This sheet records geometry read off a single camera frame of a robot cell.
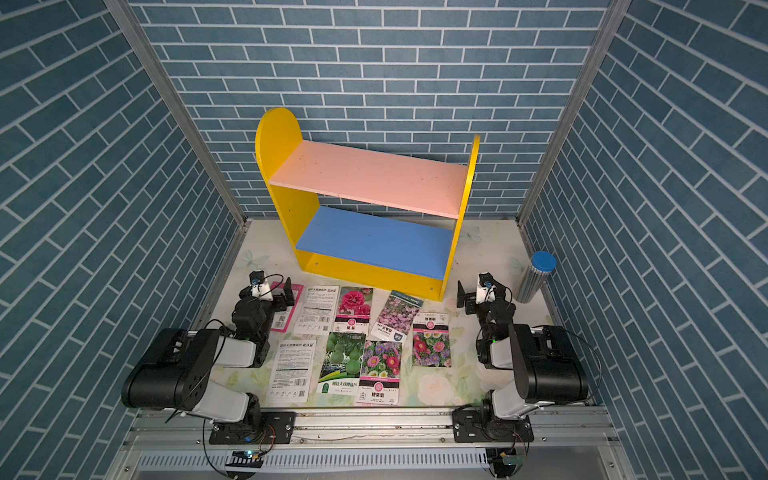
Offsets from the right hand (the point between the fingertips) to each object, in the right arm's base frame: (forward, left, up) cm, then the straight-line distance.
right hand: (479, 281), depth 90 cm
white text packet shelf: (-28, +52, -10) cm, 60 cm away
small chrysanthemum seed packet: (-15, +14, -11) cm, 23 cm away
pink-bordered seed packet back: (-12, +61, -10) cm, 63 cm away
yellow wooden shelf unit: (+23, +39, +3) cm, 45 cm away
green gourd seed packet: (-24, +39, -11) cm, 47 cm away
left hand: (-5, +61, +1) cm, 61 cm away
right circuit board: (-43, -5, -11) cm, 45 cm away
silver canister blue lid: (+1, -16, +9) cm, 18 cm away
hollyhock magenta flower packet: (-7, +39, -11) cm, 41 cm away
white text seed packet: (-9, +50, -10) cm, 52 cm away
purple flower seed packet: (-9, +24, -10) cm, 28 cm away
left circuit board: (-48, +58, -13) cm, 77 cm away
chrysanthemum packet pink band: (-26, +28, -10) cm, 39 cm away
